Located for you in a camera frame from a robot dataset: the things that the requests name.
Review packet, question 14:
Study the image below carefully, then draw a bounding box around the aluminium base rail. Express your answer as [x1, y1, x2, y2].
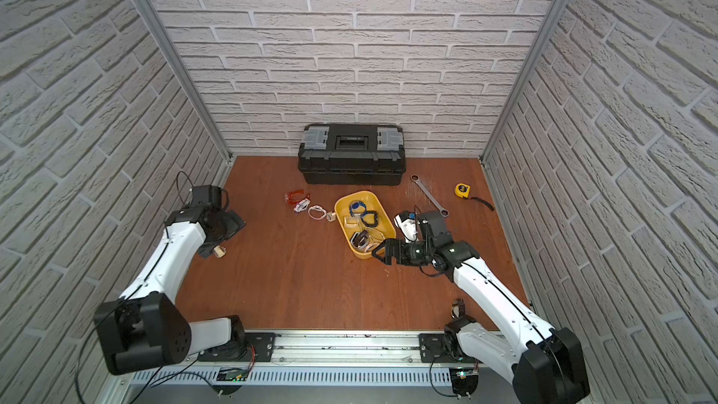
[111, 329, 579, 388]

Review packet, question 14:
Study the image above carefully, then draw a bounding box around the purple white toy watch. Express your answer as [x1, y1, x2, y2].
[294, 198, 310, 213]

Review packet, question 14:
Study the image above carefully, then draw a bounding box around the aluminium corner post left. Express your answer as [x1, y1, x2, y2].
[132, 0, 232, 163]

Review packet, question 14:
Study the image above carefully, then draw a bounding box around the tan wooden watch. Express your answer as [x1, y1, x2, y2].
[213, 245, 226, 258]

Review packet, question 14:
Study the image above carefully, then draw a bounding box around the silver wrench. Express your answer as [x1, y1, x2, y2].
[411, 175, 450, 218]

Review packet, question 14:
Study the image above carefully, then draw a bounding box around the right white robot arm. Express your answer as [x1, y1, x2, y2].
[372, 211, 591, 403]

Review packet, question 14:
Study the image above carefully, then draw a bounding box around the yellow tape measure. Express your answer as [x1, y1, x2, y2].
[454, 183, 495, 211]

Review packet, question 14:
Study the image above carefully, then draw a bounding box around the red translucent watch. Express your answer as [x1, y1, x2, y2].
[284, 189, 310, 207]

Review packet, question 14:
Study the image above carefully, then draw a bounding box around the yellow plastic tray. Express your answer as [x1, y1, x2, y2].
[334, 190, 396, 260]

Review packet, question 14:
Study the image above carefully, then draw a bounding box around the dark watch near base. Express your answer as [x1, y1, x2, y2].
[452, 299, 467, 320]

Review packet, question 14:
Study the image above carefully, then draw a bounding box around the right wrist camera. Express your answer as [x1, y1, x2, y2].
[394, 211, 418, 242]

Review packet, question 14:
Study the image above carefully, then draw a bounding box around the white strap watch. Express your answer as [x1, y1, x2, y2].
[307, 205, 337, 222]

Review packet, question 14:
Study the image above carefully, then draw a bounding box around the aluminium corner post right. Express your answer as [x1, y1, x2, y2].
[480, 0, 570, 164]

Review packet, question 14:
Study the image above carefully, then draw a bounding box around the aluminium corner post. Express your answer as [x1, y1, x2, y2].
[132, 0, 232, 163]
[480, 0, 570, 164]

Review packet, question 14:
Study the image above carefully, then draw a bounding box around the black plastic toolbox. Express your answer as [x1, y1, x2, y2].
[297, 123, 407, 186]

